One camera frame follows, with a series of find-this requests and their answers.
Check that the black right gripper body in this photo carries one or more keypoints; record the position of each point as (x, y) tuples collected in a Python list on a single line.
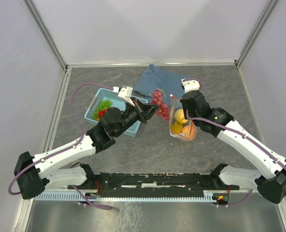
[(185, 111)]

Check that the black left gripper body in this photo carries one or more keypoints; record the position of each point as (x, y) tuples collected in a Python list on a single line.
[(131, 115)]

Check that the purple toy grapes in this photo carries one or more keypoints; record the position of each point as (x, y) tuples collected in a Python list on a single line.
[(163, 108)]

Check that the yellow toy pear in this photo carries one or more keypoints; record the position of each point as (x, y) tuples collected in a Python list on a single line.
[(180, 117)]

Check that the green toy grapes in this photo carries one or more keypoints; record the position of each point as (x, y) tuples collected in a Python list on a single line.
[(101, 106)]

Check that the clear zip bag orange zipper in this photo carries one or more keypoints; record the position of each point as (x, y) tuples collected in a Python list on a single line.
[(176, 104)]

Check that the orange-red toy peach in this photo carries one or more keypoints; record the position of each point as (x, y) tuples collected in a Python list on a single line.
[(189, 132)]

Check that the light blue plastic basket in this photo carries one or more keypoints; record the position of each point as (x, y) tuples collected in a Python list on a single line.
[(106, 98)]

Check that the yellow toy starfruit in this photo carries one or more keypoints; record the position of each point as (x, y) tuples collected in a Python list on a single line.
[(177, 127)]

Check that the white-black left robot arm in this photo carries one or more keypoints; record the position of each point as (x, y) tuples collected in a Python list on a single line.
[(34, 173)]

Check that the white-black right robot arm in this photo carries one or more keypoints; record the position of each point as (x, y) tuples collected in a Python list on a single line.
[(269, 175)]

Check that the red toy strawberry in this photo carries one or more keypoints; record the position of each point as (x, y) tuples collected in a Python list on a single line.
[(101, 113)]

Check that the blue folded cloth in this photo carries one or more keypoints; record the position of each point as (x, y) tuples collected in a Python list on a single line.
[(167, 83)]

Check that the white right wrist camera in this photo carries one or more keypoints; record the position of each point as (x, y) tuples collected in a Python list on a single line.
[(190, 84)]

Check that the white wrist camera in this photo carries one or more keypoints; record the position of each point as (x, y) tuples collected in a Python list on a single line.
[(124, 93), (190, 84)]

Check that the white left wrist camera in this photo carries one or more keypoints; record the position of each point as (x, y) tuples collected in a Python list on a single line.
[(124, 93)]

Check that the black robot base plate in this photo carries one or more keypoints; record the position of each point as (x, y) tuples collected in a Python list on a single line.
[(154, 185)]

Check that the aluminium frame post right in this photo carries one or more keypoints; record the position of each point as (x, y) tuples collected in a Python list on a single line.
[(259, 26)]

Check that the aluminium frame post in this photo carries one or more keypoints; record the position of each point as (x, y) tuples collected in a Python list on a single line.
[(31, 6), (259, 26)]

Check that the aluminium frame post left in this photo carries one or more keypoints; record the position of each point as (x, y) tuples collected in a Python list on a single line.
[(31, 6)]

